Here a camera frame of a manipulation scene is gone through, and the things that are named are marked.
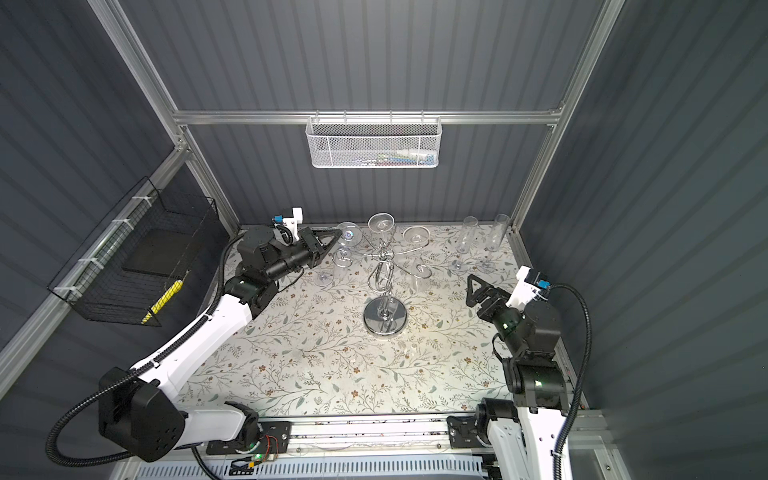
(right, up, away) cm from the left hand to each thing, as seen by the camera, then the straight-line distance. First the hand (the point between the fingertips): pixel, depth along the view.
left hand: (343, 231), depth 70 cm
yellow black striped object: (-42, -15, 0) cm, 45 cm away
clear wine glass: (+2, -1, +2) cm, 3 cm away
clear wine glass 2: (+8, +2, +9) cm, 12 cm away
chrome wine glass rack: (+9, -25, +23) cm, 35 cm away
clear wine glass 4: (-13, -14, +35) cm, 40 cm away
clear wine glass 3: (+18, -1, +6) cm, 19 cm away
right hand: (+33, -13, -2) cm, 35 cm away
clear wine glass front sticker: (+35, +4, +21) cm, 41 cm away
